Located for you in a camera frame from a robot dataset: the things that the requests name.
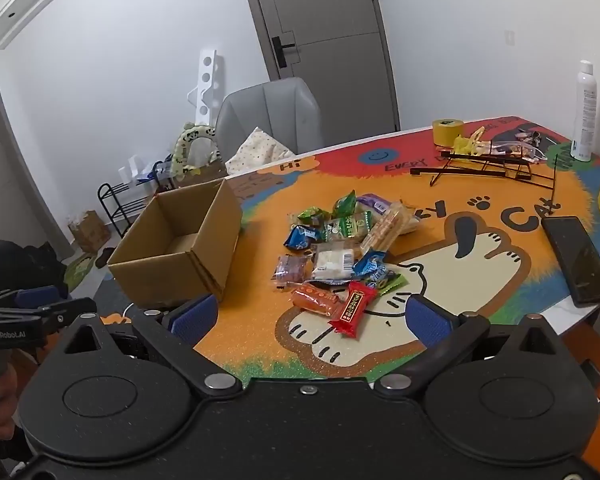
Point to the black shoe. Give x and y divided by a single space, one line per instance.
105 258

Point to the small cardboard box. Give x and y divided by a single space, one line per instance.
90 232

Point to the grey chair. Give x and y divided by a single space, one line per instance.
275 110

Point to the red snack packet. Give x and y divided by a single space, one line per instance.
351 310

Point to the blue plastic bag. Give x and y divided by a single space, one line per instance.
155 170

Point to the black shoe rack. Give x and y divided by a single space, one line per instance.
130 206

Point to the sandwich packet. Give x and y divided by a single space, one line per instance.
387 227

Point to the white bread packet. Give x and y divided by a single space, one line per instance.
332 260

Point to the light green snack packet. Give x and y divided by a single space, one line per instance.
392 285

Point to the orange snack packet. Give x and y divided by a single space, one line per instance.
316 301

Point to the white perforated board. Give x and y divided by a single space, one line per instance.
207 75

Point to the pink snack packet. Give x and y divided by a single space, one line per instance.
290 271

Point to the grey side door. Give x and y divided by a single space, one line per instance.
10 170

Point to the green white label packet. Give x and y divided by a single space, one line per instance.
347 227

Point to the printed cat mat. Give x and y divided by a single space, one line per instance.
430 190

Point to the white wall cover plate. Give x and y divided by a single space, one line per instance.
509 37

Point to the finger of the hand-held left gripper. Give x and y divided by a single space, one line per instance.
37 296
67 316

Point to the brown cardboard box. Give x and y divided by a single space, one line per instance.
205 176

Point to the white spray bottle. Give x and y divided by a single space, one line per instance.
583 110

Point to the green floor mat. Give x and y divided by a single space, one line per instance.
80 270

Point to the blue snack packet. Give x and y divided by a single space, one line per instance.
301 237
372 267

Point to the dotted cream cushion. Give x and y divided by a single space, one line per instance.
257 152

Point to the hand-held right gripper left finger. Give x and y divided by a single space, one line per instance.
195 319

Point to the person's left hand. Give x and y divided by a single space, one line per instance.
2 397

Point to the clear plastic bag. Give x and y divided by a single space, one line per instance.
522 152

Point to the yellow plastic toy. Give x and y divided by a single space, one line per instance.
467 144

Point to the yellow tape roll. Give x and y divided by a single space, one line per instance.
447 132

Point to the white plastic item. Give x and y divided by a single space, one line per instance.
130 170

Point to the black smartphone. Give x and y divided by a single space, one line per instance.
577 260

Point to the black backpack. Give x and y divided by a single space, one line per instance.
15 262

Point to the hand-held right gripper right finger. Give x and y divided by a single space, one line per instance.
427 325

